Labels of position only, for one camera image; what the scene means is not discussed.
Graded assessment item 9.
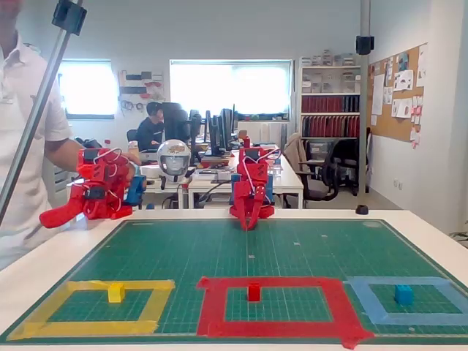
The black clamp on slanted pole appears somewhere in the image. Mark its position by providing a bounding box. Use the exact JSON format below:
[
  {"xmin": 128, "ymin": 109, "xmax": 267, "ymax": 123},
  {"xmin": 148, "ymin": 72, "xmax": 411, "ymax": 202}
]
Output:
[{"xmin": 51, "ymin": 0, "xmax": 88, "ymax": 37}]

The blue toy brick cube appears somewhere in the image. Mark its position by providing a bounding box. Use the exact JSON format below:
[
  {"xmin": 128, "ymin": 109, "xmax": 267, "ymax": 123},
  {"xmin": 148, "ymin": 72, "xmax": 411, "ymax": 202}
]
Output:
[{"xmin": 393, "ymin": 284, "xmax": 414, "ymax": 306}]

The upright grey pole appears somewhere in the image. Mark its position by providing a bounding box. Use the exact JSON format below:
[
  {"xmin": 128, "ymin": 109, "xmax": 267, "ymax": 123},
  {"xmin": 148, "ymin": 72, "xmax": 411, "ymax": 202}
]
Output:
[{"xmin": 359, "ymin": 0, "xmax": 371, "ymax": 195}]

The blue tape square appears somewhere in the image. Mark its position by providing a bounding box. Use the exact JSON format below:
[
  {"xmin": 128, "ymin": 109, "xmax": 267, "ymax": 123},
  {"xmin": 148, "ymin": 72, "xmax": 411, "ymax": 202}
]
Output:
[{"xmin": 343, "ymin": 276, "xmax": 468, "ymax": 326}]

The black clamp on upright pole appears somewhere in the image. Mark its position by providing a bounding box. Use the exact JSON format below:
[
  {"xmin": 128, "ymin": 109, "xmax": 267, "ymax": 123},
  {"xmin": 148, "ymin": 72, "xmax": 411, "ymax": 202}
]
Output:
[{"xmin": 355, "ymin": 34, "xmax": 375, "ymax": 56}]

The red leader arm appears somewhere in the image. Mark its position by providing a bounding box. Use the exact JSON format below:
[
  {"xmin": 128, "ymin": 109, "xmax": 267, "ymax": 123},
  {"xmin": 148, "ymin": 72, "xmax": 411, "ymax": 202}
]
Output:
[{"xmin": 39, "ymin": 146, "xmax": 135, "ymax": 230}]

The black office chair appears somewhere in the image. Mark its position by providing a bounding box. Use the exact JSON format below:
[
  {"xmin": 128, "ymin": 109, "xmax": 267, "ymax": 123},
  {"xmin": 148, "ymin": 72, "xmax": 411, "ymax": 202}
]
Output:
[{"xmin": 298, "ymin": 137, "xmax": 361, "ymax": 209}]

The white-shirted person's left forearm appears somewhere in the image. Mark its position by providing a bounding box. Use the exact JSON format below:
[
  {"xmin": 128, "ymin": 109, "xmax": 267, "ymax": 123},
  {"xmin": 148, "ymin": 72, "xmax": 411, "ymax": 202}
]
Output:
[{"xmin": 45, "ymin": 137, "xmax": 87, "ymax": 173}]

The yellow tape square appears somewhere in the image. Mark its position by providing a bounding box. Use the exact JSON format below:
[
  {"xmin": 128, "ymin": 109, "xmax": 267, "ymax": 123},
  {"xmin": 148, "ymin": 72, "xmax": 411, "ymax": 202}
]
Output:
[{"xmin": 6, "ymin": 279, "xmax": 176, "ymax": 341}]

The white bookshelf with binders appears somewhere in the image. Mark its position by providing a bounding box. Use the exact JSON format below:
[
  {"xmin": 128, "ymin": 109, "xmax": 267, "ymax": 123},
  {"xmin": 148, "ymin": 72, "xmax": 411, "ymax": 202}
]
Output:
[{"xmin": 298, "ymin": 54, "xmax": 363, "ymax": 147}]

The white office desk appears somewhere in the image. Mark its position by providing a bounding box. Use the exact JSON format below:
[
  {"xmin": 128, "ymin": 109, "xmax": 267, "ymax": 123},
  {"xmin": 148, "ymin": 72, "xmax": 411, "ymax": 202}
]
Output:
[{"xmin": 140, "ymin": 155, "xmax": 305, "ymax": 209}]

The cork pin board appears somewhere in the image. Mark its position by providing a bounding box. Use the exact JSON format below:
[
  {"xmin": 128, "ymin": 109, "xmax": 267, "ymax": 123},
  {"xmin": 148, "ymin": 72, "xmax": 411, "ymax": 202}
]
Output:
[{"xmin": 367, "ymin": 42, "xmax": 429, "ymax": 147}]

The white motorcycle helmet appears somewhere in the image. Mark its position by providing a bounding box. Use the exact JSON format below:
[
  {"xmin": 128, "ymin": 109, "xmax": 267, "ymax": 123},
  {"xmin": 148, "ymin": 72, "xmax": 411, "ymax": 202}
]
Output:
[{"xmin": 156, "ymin": 139, "xmax": 192, "ymax": 184}]

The red tape square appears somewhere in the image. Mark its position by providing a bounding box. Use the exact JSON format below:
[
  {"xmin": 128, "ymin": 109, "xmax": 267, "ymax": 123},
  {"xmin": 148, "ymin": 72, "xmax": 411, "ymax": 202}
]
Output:
[{"xmin": 195, "ymin": 276, "xmax": 376, "ymax": 350}]

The beige jacket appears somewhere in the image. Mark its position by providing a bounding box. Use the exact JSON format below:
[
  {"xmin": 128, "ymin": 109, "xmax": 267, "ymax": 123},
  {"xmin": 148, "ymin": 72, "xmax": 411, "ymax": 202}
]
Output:
[{"xmin": 284, "ymin": 132, "xmax": 312, "ymax": 173}]

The white-shirted person's left hand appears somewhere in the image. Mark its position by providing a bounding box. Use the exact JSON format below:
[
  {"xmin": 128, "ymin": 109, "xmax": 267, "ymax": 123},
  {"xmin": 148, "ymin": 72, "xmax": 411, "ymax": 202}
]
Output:
[{"xmin": 122, "ymin": 153, "xmax": 143, "ymax": 182}]

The black high chair back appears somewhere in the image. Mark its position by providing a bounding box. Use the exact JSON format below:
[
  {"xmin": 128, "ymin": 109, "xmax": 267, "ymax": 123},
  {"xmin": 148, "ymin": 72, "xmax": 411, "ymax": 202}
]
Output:
[{"xmin": 162, "ymin": 102, "xmax": 191, "ymax": 146}]

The seated person in dark top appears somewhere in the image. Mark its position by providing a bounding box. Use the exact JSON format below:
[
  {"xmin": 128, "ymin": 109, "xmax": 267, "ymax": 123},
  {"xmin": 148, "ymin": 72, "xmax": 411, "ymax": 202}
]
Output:
[{"xmin": 135, "ymin": 101, "xmax": 165, "ymax": 153}]

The small bright window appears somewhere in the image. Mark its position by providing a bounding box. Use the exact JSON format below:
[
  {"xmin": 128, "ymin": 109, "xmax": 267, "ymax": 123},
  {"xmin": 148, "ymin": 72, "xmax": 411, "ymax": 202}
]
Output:
[{"xmin": 58, "ymin": 59, "xmax": 118, "ymax": 120}]

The wall tool board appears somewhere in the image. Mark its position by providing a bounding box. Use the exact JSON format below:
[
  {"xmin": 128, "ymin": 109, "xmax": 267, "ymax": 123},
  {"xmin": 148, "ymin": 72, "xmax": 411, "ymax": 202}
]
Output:
[{"xmin": 118, "ymin": 69, "xmax": 165, "ymax": 115}]

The green cutting mat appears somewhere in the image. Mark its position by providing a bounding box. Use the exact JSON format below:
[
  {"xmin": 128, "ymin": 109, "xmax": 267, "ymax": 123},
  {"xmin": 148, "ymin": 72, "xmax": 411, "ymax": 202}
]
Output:
[{"xmin": 0, "ymin": 218, "xmax": 468, "ymax": 347}]

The person in white shirt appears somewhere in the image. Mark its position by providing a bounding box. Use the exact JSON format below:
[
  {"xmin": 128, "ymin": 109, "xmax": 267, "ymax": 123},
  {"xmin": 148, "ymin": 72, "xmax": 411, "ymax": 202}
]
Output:
[{"xmin": 0, "ymin": 0, "xmax": 74, "ymax": 270}]

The yellow toy brick cube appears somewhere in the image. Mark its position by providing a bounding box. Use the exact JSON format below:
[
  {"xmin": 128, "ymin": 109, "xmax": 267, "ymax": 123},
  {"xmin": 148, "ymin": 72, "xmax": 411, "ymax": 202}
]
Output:
[{"xmin": 107, "ymin": 282, "xmax": 126, "ymax": 303}]

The black computer monitor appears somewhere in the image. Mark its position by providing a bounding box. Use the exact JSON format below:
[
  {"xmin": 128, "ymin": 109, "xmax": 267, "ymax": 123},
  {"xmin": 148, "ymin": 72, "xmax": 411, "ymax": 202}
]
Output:
[
  {"xmin": 219, "ymin": 104, "xmax": 238, "ymax": 151},
  {"xmin": 204, "ymin": 109, "xmax": 226, "ymax": 156}
]

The large bright window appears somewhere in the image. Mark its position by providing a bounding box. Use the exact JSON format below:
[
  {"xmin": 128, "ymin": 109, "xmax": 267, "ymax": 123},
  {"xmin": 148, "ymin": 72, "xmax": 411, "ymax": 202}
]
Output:
[{"xmin": 170, "ymin": 59, "xmax": 293, "ymax": 121}]

